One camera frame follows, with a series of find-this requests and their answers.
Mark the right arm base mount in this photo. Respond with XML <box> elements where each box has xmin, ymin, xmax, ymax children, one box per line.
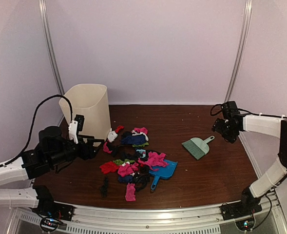
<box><xmin>220</xmin><ymin>201</ymin><xmax>262</xmax><ymax>232</ymax></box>

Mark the navy blue scrap back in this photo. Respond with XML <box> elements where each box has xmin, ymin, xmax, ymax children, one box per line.
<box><xmin>120</xmin><ymin>132</ymin><xmax>148</xmax><ymax>145</ymax></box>

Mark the black scrap beside dustpan handle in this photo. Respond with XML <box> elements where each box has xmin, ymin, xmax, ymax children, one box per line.
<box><xmin>132</xmin><ymin>173</ymin><xmax>151</xmax><ymax>192</ymax></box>

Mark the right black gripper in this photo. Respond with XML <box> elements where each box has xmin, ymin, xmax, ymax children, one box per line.
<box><xmin>211</xmin><ymin>118</ymin><xmax>239</xmax><ymax>143</ymax></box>

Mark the right aluminium frame post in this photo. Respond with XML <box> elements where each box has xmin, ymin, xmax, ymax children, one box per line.
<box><xmin>224</xmin><ymin>0</ymin><xmax>253</xmax><ymax>102</ymax></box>

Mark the pink white scrap back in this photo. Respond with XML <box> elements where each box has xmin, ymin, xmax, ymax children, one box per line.
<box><xmin>131</xmin><ymin>127</ymin><xmax>149</xmax><ymax>141</ymax></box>

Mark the black scrap front left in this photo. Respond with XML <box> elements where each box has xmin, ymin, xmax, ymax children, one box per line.
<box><xmin>99</xmin><ymin>176</ymin><xmax>109</xmax><ymax>198</ymax></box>

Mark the blue plastic dustpan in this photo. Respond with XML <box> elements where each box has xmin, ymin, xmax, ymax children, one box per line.
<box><xmin>149</xmin><ymin>160</ymin><xmax>178</xmax><ymax>193</ymax></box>

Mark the red white scrap near bin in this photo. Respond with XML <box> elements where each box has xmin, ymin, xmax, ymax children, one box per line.
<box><xmin>107</xmin><ymin>125</ymin><xmax>124</xmax><ymax>143</ymax></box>

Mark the front aluminium rail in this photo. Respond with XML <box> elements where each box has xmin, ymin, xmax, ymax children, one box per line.
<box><xmin>5</xmin><ymin>193</ymin><xmax>287</xmax><ymax>234</ymax></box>

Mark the pink scrap front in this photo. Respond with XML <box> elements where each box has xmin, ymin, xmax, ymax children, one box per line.
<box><xmin>125</xmin><ymin>183</ymin><xmax>136</xmax><ymax>202</ymax></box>

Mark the pink scrap centre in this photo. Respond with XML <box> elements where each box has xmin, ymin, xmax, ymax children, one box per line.
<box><xmin>117</xmin><ymin>162</ymin><xmax>139</xmax><ymax>177</ymax></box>

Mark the pink scrap near gripper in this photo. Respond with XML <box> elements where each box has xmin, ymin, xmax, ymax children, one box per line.
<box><xmin>103</xmin><ymin>141</ymin><xmax>112</xmax><ymax>154</ymax></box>

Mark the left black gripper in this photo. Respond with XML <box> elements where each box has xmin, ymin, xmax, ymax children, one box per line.
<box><xmin>48</xmin><ymin>134</ymin><xmax>104</xmax><ymax>167</ymax></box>

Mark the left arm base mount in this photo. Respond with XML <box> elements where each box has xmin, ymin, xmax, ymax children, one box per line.
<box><xmin>31</xmin><ymin>202</ymin><xmax>75</xmax><ymax>233</ymax></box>

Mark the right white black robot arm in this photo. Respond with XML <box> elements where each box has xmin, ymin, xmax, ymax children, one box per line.
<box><xmin>212</xmin><ymin>114</ymin><xmax>287</xmax><ymax>215</ymax></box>

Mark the green scrap centre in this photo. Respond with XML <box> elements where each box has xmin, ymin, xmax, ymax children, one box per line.
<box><xmin>113</xmin><ymin>159</ymin><xmax>135</xmax><ymax>166</ymax></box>

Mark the mint green hand brush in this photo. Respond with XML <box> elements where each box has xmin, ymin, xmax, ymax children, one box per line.
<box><xmin>182</xmin><ymin>136</ymin><xmax>215</xmax><ymax>160</ymax></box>

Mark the right black cable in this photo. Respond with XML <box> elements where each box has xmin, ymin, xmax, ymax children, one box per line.
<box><xmin>210</xmin><ymin>103</ymin><xmax>226</xmax><ymax>117</ymax></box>

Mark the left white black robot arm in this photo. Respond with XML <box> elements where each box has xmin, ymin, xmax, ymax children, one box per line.
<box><xmin>0</xmin><ymin>126</ymin><xmax>104</xmax><ymax>217</ymax></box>

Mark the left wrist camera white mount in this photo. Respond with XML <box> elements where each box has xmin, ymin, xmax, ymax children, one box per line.
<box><xmin>68</xmin><ymin>115</ymin><xmax>85</xmax><ymax>144</ymax></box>

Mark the left aluminium frame post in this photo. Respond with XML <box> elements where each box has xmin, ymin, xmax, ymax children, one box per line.
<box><xmin>38</xmin><ymin>0</ymin><xmax>65</xmax><ymax>95</ymax></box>

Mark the large pink scrap on dustpan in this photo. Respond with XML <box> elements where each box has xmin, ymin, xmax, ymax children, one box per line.
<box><xmin>138</xmin><ymin>152</ymin><xmax>169</xmax><ymax>171</ymax></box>

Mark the navy scrap front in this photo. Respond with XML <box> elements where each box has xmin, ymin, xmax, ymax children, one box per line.
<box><xmin>118</xmin><ymin>175</ymin><xmax>133</xmax><ymax>183</ymax></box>

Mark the aluminium frame post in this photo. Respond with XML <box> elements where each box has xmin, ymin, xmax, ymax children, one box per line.
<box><xmin>224</xmin><ymin>0</ymin><xmax>253</xmax><ymax>102</ymax></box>
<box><xmin>38</xmin><ymin>0</ymin><xmax>65</xmax><ymax>95</ymax></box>

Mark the red paper scrap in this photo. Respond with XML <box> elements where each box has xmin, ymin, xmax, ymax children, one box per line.
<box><xmin>99</xmin><ymin>161</ymin><xmax>119</xmax><ymax>175</ymax></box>

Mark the light blue scrap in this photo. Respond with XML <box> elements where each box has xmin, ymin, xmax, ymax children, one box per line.
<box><xmin>136</xmin><ymin>149</ymin><xmax>146</xmax><ymax>158</ymax></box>

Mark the beige plastic waste bin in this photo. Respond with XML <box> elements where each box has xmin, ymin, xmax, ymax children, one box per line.
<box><xmin>59</xmin><ymin>84</ymin><xmax>111</xmax><ymax>140</ymax></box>

